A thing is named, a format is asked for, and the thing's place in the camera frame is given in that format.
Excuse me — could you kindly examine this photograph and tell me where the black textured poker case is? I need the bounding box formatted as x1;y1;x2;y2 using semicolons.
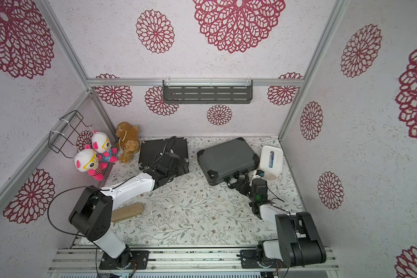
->
139;137;189;170

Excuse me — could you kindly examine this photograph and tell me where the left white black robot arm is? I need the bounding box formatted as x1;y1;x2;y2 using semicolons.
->
68;152;189;269

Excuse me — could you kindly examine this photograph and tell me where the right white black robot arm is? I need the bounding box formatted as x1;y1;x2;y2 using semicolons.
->
235;176;327;269

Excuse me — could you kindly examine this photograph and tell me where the white tissue box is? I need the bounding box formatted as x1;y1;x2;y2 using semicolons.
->
258;146;284;180

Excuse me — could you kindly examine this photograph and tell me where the brown teddy bear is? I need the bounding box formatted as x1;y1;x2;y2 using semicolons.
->
116;122;140;163

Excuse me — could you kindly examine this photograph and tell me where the floral table mat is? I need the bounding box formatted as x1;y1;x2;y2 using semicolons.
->
98;136;305;246

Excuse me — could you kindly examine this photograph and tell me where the upper white pink plush doll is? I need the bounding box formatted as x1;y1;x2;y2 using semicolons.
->
85;131;118;163

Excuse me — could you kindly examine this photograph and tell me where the white pink plush doll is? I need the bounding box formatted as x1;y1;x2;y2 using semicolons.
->
74;148;108;181
85;131;118;163

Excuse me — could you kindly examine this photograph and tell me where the lower white pink plush doll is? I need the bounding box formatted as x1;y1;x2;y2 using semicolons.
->
74;148;108;181

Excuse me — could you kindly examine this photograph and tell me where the grey wall shelf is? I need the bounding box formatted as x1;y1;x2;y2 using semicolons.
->
162;79;253;104

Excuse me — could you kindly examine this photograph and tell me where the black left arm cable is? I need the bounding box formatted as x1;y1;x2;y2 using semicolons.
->
46;185;91;239

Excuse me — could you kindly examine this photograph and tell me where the black wire basket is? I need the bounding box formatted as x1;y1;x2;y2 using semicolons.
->
47;110;94;159

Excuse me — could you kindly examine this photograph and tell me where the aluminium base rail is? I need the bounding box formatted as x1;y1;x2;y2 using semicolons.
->
47;245;342;278

